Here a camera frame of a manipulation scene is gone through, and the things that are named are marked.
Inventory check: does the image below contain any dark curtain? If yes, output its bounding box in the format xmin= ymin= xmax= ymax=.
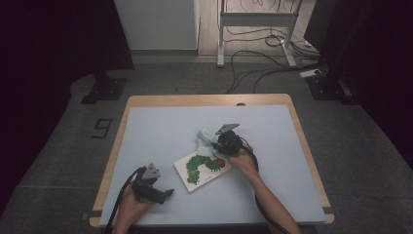
xmin=305 ymin=0 xmax=413 ymax=174
xmin=0 ymin=0 xmax=134 ymax=215

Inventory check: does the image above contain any white power strip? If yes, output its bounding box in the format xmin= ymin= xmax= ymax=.
xmin=299 ymin=68 xmax=323 ymax=79

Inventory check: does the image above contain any bundle of black floor cables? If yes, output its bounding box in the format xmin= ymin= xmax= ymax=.
xmin=223 ymin=0 xmax=325 ymax=96

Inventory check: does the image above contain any white desk frame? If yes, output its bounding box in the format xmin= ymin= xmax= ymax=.
xmin=216 ymin=0 xmax=305 ymax=68

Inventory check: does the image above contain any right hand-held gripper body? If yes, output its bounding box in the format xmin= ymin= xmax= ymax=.
xmin=214 ymin=122 xmax=244 ymax=157

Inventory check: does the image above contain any person's left hand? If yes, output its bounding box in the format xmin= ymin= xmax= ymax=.
xmin=116 ymin=188 xmax=156 ymax=226

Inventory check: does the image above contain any caterpillar picture board book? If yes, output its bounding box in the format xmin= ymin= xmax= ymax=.
xmin=173 ymin=152 xmax=233 ymax=193

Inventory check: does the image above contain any wooden table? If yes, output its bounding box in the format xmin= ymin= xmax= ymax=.
xmin=89 ymin=94 xmax=335 ymax=228

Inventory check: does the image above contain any pale green cloth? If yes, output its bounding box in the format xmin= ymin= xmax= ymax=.
xmin=196 ymin=127 xmax=219 ymax=158

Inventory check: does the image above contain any white panel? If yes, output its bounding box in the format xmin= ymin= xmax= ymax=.
xmin=113 ymin=0 xmax=200 ymax=52

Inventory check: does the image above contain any black stand base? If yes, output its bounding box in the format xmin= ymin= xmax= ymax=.
xmin=80 ymin=69 xmax=129 ymax=105
xmin=306 ymin=72 xmax=358 ymax=105

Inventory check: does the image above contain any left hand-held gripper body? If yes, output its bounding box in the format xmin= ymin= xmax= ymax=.
xmin=131 ymin=163 xmax=168 ymax=206

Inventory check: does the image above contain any person's right hand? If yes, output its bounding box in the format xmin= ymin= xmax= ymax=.
xmin=226 ymin=146 xmax=258 ymax=176

